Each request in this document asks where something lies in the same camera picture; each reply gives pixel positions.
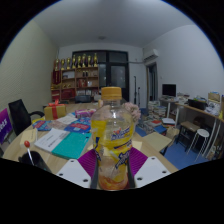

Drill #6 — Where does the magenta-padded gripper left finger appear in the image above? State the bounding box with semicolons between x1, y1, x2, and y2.
56;148;100;190

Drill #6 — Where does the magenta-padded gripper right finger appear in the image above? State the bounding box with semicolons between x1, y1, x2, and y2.
126;147;172;190

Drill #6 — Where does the yellow drink bottle orange cap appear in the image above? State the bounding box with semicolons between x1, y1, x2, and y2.
90;86;135;192

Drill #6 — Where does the teal notebook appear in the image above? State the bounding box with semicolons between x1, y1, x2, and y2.
51;131;92;161

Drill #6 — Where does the white printed paper booklet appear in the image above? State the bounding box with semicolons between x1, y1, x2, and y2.
33;127;71;154

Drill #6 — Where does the black pen holder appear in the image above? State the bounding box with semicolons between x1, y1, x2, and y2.
17;150;53;174

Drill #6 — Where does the blue and red booklet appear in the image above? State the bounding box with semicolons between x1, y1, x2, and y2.
63;116;93;135

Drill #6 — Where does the brown wooden stool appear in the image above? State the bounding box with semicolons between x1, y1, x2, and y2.
175;120;202;153

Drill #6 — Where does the red lollipop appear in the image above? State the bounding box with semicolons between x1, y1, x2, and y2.
23;140;35;166

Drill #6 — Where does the colourful printed flyer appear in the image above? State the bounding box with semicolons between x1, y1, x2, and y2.
31;119;55;132

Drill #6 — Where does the pale wooden block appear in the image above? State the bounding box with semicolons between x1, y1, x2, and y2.
19;127;39;148

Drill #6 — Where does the white round stool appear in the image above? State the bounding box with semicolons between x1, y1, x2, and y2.
186;128;211;155

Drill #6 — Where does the pink box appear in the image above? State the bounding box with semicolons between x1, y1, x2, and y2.
74;108;98;120

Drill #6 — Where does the pink flower bouquet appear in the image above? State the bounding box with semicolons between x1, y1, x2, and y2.
122;101;142;123

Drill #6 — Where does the yellow gift box red ribbon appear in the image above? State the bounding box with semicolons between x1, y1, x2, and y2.
43;98;67;121

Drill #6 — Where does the black office chair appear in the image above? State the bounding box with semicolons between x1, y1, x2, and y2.
7;98;45;137

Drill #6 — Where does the long wooden side desk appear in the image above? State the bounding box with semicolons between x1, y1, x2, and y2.
174;99;224;160

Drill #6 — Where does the black computer monitor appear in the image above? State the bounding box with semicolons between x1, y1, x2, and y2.
161;83;177;98

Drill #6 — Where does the purple sign board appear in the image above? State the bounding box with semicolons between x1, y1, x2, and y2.
0;107;14;145

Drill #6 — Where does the wooden shelf unit with trophies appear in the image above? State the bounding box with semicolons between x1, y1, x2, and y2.
50;52;101;103

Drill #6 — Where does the black framed glass door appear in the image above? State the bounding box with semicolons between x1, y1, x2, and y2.
71;49;130;102

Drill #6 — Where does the white wall air conditioner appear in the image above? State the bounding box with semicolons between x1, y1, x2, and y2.
142;48;161;63

